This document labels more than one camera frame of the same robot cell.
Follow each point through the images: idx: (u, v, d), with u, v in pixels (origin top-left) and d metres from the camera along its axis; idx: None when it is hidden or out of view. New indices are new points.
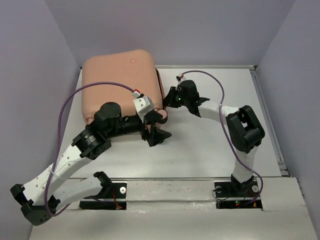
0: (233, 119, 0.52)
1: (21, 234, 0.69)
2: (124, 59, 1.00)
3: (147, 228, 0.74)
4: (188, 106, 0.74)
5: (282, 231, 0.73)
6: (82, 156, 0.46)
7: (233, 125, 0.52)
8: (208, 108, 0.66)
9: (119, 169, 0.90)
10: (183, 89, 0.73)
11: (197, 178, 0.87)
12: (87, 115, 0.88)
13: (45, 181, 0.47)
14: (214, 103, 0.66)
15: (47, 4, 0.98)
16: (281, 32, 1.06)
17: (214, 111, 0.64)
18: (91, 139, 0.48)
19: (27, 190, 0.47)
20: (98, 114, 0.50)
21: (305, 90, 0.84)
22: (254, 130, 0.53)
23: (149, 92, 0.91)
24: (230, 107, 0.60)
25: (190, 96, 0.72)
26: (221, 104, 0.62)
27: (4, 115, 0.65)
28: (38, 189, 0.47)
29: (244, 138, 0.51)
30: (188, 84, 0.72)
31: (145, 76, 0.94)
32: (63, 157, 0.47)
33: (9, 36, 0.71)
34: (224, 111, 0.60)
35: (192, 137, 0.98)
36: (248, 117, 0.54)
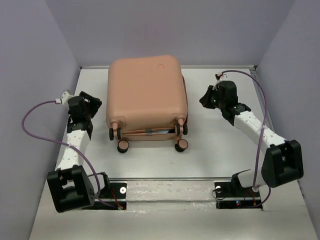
0: (275, 154, 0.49)
1: (21, 235, 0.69)
2: (150, 64, 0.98)
3: (147, 228, 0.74)
4: (223, 110, 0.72)
5: (282, 231, 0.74)
6: (84, 129, 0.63)
7: (273, 160, 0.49)
8: (246, 123, 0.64)
9: (118, 169, 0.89)
10: (221, 90, 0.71)
11: (207, 179, 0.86)
12: (111, 118, 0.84)
13: (72, 153, 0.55)
14: (254, 119, 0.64)
15: (47, 3, 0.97)
16: (281, 32, 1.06)
17: (255, 132, 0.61)
18: (80, 123, 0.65)
19: (64, 166, 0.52)
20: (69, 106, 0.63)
21: (305, 91, 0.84)
22: (292, 170, 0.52)
23: (176, 100, 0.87)
24: (274, 135, 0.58)
25: (227, 98, 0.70)
26: (264, 126, 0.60)
27: (5, 116, 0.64)
28: (73, 158, 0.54)
29: (278, 176, 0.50)
30: (228, 85, 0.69)
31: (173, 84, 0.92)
32: (71, 138, 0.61)
33: (9, 36, 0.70)
34: (265, 138, 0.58)
35: (211, 144, 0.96)
36: (292, 153, 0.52)
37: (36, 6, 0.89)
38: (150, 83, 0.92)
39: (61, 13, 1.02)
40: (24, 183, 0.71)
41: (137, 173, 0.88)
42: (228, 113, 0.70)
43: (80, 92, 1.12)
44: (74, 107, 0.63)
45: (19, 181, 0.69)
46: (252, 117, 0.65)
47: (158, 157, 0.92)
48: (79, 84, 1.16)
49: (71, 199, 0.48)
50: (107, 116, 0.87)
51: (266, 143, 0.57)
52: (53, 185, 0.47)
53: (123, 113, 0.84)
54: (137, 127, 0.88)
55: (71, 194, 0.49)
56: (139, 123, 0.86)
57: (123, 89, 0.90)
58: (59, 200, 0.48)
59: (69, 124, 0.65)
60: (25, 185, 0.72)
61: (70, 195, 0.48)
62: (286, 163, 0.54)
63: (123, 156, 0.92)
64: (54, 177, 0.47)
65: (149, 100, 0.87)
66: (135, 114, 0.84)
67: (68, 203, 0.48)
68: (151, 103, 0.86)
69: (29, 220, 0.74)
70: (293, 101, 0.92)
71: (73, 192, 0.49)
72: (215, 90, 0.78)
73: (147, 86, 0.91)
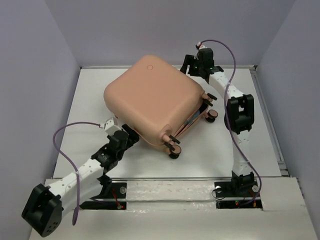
0: (233, 104, 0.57)
1: (21, 234, 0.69)
2: (138, 68, 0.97)
3: (147, 228, 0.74)
4: (200, 71, 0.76)
5: (282, 231, 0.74)
6: (102, 166, 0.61)
7: (230, 108, 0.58)
8: (217, 80, 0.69)
9: (117, 169, 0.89)
10: (199, 54, 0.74)
11: (207, 178, 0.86)
12: (158, 134, 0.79)
13: (70, 182, 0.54)
14: (224, 78, 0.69)
15: (47, 4, 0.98)
16: (281, 32, 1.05)
17: (221, 88, 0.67)
18: (106, 157, 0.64)
19: (54, 187, 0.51)
20: (111, 137, 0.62)
21: (305, 91, 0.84)
22: (246, 118, 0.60)
23: (188, 83, 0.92)
24: (236, 90, 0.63)
25: (204, 61, 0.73)
26: (229, 84, 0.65)
27: (5, 116, 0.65)
28: (63, 188, 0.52)
29: (234, 120, 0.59)
30: (206, 49, 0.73)
31: (173, 74, 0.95)
32: (85, 166, 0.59)
33: (9, 36, 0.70)
34: (229, 92, 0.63)
35: (212, 144, 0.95)
36: (247, 105, 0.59)
37: (36, 7, 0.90)
38: (157, 86, 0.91)
39: (61, 13, 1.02)
40: (23, 183, 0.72)
41: (137, 173, 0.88)
42: (205, 72, 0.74)
43: (80, 92, 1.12)
44: (113, 142, 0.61)
45: (19, 181, 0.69)
46: (223, 76, 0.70)
47: (158, 157, 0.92)
48: (79, 84, 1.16)
49: (34, 219, 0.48)
50: (151, 136, 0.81)
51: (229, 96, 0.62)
52: (33, 198, 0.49)
53: (165, 120, 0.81)
54: (178, 127, 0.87)
55: (38, 213, 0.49)
56: (180, 120, 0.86)
57: (143, 104, 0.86)
58: (27, 211, 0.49)
59: (100, 149, 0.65)
60: (25, 185, 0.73)
61: (36, 215, 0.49)
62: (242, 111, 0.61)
63: (123, 156, 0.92)
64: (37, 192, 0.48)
65: (172, 98, 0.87)
66: (177, 112, 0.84)
67: (31, 219, 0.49)
68: (177, 97, 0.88)
69: None
70: (293, 101, 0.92)
71: (39, 214, 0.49)
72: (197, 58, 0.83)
73: (156, 89, 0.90)
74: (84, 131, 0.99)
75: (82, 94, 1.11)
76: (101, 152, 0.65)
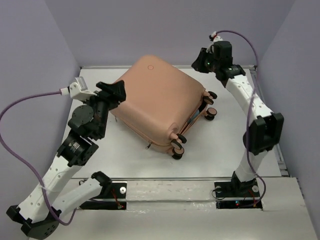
0: (260, 127, 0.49)
1: (21, 234, 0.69)
2: (139, 68, 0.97)
3: (147, 228, 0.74)
4: (216, 71, 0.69)
5: (282, 232, 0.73)
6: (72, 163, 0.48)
7: (256, 130, 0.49)
8: (238, 89, 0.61)
9: (118, 169, 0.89)
10: (216, 50, 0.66)
11: (207, 178, 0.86)
12: (165, 133, 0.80)
13: (38, 198, 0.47)
14: (247, 86, 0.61)
15: (47, 4, 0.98)
16: (281, 32, 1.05)
17: (244, 100, 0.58)
18: (76, 146, 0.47)
19: (24, 208, 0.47)
20: (70, 122, 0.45)
21: (305, 90, 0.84)
22: (271, 140, 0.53)
23: (189, 80, 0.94)
24: (262, 105, 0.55)
25: (221, 58, 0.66)
26: (254, 96, 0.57)
27: (6, 116, 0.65)
28: (33, 206, 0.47)
29: (256, 143, 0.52)
30: (223, 44, 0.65)
31: (173, 73, 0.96)
32: (53, 170, 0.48)
33: (9, 37, 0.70)
34: (254, 108, 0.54)
35: (213, 144, 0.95)
36: (275, 126, 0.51)
37: (36, 7, 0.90)
38: (159, 86, 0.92)
39: (61, 14, 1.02)
40: (23, 184, 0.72)
41: (137, 174, 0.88)
42: (221, 73, 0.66)
43: None
44: (74, 127, 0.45)
45: (19, 181, 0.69)
46: (245, 83, 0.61)
47: (158, 157, 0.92)
48: None
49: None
50: (158, 135, 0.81)
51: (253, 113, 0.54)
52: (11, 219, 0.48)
53: (172, 119, 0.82)
54: (183, 125, 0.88)
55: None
56: (185, 117, 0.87)
57: (148, 104, 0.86)
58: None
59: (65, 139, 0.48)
60: (25, 185, 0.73)
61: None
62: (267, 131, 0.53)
63: (123, 156, 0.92)
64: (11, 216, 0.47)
65: (175, 97, 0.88)
66: (182, 110, 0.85)
67: None
68: (181, 95, 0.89)
69: None
70: (293, 101, 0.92)
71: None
72: (210, 52, 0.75)
73: (159, 89, 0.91)
74: None
75: None
76: (69, 138, 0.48)
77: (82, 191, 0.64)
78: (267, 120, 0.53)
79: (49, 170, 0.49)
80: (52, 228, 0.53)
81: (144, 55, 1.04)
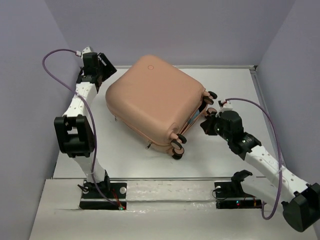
0: (305, 207, 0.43)
1: (21, 234, 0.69)
2: (140, 68, 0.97)
3: (147, 228, 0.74)
4: (229, 143, 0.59)
5: (282, 232, 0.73)
6: (92, 83, 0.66)
7: (301, 212, 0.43)
8: (261, 163, 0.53)
9: (117, 169, 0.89)
10: (225, 124, 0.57)
11: (207, 178, 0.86)
12: (165, 133, 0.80)
13: (78, 104, 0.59)
14: (269, 157, 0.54)
15: (47, 4, 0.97)
16: (281, 32, 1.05)
17: (272, 175, 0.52)
18: (89, 76, 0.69)
19: (69, 113, 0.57)
20: (84, 58, 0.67)
21: (305, 91, 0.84)
22: (317, 214, 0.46)
23: (189, 80, 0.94)
24: (295, 178, 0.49)
25: (233, 132, 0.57)
26: (282, 168, 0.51)
27: (5, 116, 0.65)
28: (78, 109, 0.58)
29: (304, 222, 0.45)
30: (234, 117, 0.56)
31: (174, 73, 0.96)
32: (80, 90, 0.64)
33: (9, 36, 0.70)
34: (286, 182, 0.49)
35: (212, 144, 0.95)
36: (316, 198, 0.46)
37: (36, 6, 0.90)
38: (159, 85, 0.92)
39: (61, 13, 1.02)
40: (23, 184, 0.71)
41: (137, 173, 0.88)
42: (236, 148, 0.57)
43: None
44: (88, 59, 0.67)
45: (19, 181, 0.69)
46: (265, 153, 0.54)
47: (158, 157, 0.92)
48: None
49: (74, 144, 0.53)
50: (157, 135, 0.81)
51: (289, 190, 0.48)
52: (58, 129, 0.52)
53: (172, 120, 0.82)
54: (183, 125, 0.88)
55: (74, 139, 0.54)
56: (185, 117, 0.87)
57: (147, 104, 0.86)
58: (64, 142, 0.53)
59: (80, 76, 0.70)
60: (25, 185, 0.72)
61: (73, 141, 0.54)
62: (309, 203, 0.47)
63: (124, 156, 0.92)
64: (62, 122, 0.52)
65: (175, 97, 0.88)
66: (181, 110, 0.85)
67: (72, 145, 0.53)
68: (181, 95, 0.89)
69: (29, 219, 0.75)
70: (293, 101, 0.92)
71: (76, 139, 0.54)
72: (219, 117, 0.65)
73: (159, 89, 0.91)
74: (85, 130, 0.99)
75: None
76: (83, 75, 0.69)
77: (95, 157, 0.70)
78: (305, 193, 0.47)
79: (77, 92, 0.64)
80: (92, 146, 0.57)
81: (144, 55, 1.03)
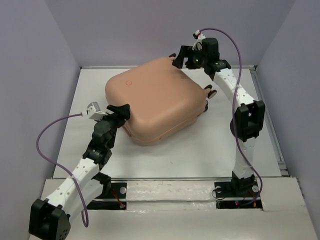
0: (243, 112, 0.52)
1: (21, 235, 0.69)
2: (119, 88, 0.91)
3: (147, 228, 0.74)
4: (204, 66, 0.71)
5: (282, 231, 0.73)
6: (96, 163, 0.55)
7: (241, 117, 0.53)
8: (225, 81, 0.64)
9: (117, 169, 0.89)
10: (203, 46, 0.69)
11: (206, 178, 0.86)
12: (204, 95, 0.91)
13: (68, 188, 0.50)
14: (231, 77, 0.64)
15: (47, 4, 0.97)
16: (281, 32, 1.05)
17: (230, 90, 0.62)
18: (98, 152, 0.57)
19: (53, 199, 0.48)
20: (93, 134, 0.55)
21: (305, 90, 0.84)
22: (255, 124, 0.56)
23: (159, 61, 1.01)
24: (246, 94, 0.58)
25: (209, 54, 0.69)
26: (238, 86, 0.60)
27: (5, 116, 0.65)
28: (63, 196, 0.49)
29: (242, 128, 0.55)
30: (210, 40, 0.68)
31: (145, 69, 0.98)
32: (79, 168, 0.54)
33: (9, 36, 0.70)
34: (238, 97, 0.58)
35: (213, 144, 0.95)
36: (257, 111, 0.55)
37: (36, 6, 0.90)
38: (153, 82, 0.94)
39: (60, 13, 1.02)
40: (23, 184, 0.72)
41: (137, 174, 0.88)
42: (209, 68, 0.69)
43: (79, 92, 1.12)
44: (96, 137, 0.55)
45: (19, 181, 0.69)
46: (230, 75, 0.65)
47: (158, 157, 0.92)
48: (78, 84, 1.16)
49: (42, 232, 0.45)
50: (201, 102, 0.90)
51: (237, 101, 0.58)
52: (33, 213, 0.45)
53: (192, 84, 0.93)
54: None
55: (45, 226, 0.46)
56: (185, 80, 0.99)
57: (170, 90, 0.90)
58: (33, 226, 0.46)
59: (89, 147, 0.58)
60: (25, 185, 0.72)
61: (44, 228, 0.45)
62: (250, 118, 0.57)
63: (123, 156, 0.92)
64: (39, 205, 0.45)
65: (171, 75, 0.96)
66: (186, 76, 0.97)
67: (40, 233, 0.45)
68: (171, 71, 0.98)
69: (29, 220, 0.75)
70: (294, 101, 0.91)
71: (47, 226, 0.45)
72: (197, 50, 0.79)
73: (155, 83, 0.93)
74: (85, 130, 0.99)
75: (82, 94, 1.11)
76: (92, 148, 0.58)
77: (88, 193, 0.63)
78: (251, 108, 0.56)
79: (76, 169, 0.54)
80: (64, 232, 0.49)
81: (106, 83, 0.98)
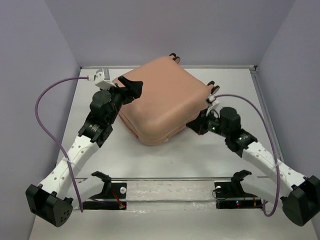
0: (301, 198, 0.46)
1: (21, 234, 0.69)
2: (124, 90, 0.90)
3: (146, 228, 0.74)
4: (227, 141, 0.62)
5: (282, 232, 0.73)
6: (93, 141, 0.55)
7: (300, 205, 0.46)
8: (258, 158, 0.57)
9: (116, 169, 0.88)
10: (223, 121, 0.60)
11: (206, 178, 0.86)
12: (208, 92, 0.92)
13: (62, 172, 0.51)
14: (265, 152, 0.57)
15: (47, 4, 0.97)
16: (281, 32, 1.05)
17: (269, 169, 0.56)
18: (95, 127, 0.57)
19: (47, 184, 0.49)
20: (92, 105, 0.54)
21: (305, 90, 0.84)
22: (316, 206, 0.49)
23: (161, 61, 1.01)
24: (291, 171, 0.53)
25: (231, 130, 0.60)
26: (278, 162, 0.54)
27: (5, 116, 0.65)
28: (58, 181, 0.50)
29: (304, 216, 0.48)
30: (231, 115, 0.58)
31: (148, 70, 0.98)
32: (75, 148, 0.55)
33: (9, 36, 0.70)
34: (283, 176, 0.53)
35: (213, 144, 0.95)
36: (314, 191, 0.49)
37: (36, 6, 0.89)
38: (158, 83, 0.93)
39: (60, 13, 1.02)
40: (23, 184, 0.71)
41: (137, 173, 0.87)
42: (233, 145, 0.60)
43: (79, 92, 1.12)
44: (95, 109, 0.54)
45: (19, 181, 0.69)
46: (262, 149, 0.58)
47: (158, 157, 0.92)
48: (78, 84, 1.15)
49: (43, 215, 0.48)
50: (205, 100, 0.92)
51: (286, 184, 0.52)
52: (29, 200, 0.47)
53: (195, 83, 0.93)
54: None
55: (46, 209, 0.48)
56: None
57: (175, 90, 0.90)
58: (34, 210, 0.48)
59: (86, 122, 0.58)
60: (25, 184, 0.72)
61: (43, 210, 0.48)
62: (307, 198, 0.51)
63: (123, 156, 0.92)
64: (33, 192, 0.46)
65: (173, 75, 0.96)
66: (189, 74, 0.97)
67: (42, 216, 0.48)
68: (174, 71, 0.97)
69: (29, 219, 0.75)
70: (294, 101, 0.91)
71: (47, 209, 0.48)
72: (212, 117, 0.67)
73: (159, 83, 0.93)
74: None
75: (82, 94, 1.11)
76: (89, 123, 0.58)
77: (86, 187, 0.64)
78: (304, 186, 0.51)
79: (71, 149, 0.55)
80: (66, 213, 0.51)
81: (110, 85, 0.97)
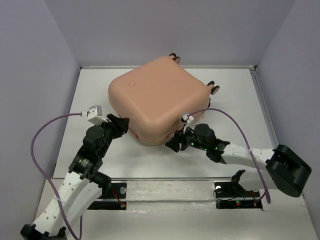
0: (276, 168, 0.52)
1: (21, 235, 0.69)
2: (124, 89, 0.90)
3: (146, 228, 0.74)
4: (208, 154, 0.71)
5: (282, 232, 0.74)
6: (82, 177, 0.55)
7: (280, 174, 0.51)
8: (234, 155, 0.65)
9: (116, 169, 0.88)
10: (200, 138, 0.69)
11: (206, 178, 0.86)
12: (208, 92, 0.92)
13: (54, 211, 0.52)
14: (238, 147, 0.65)
15: (47, 5, 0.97)
16: (280, 32, 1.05)
17: (246, 158, 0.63)
18: (85, 162, 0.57)
19: (40, 224, 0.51)
20: (84, 140, 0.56)
21: (305, 91, 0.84)
22: (300, 170, 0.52)
23: (160, 61, 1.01)
24: (262, 150, 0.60)
25: (209, 144, 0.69)
26: (250, 149, 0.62)
27: (5, 116, 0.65)
28: (49, 220, 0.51)
29: (294, 183, 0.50)
30: (205, 131, 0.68)
31: (147, 70, 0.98)
32: (65, 185, 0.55)
33: (9, 36, 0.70)
34: (257, 157, 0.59)
35: None
36: (287, 157, 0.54)
37: (36, 6, 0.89)
38: (157, 83, 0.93)
39: (61, 13, 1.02)
40: (24, 184, 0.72)
41: (137, 173, 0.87)
42: (215, 156, 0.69)
43: (79, 92, 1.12)
44: (88, 144, 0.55)
45: (19, 181, 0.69)
46: (235, 146, 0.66)
47: (158, 157, 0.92)
48: (78, 84, 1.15)
49: None
50: (204, 100, 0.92)
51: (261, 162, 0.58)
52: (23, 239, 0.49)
53: (194, 83, 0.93)
54: None
55: None
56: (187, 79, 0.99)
57: (174, 90, 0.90)
58: None
59: (76, 157, 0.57)
60: (25, 185, 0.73)
61: None
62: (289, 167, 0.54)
63: (123, 156, 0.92)
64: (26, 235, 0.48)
65: (173, 75, 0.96)
66: (189, 74, 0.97)
67: None
68: (173, 71, 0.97)
69: (29, 220, 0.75)
70: (294, 101, 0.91)
71: None
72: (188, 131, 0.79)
73: (158, 83, 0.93)
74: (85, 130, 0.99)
75: (82, 94, 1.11)
76: (79, 157, 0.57)
77: (84, 199, 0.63)
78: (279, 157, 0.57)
79: (62, 186, 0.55)
80: None
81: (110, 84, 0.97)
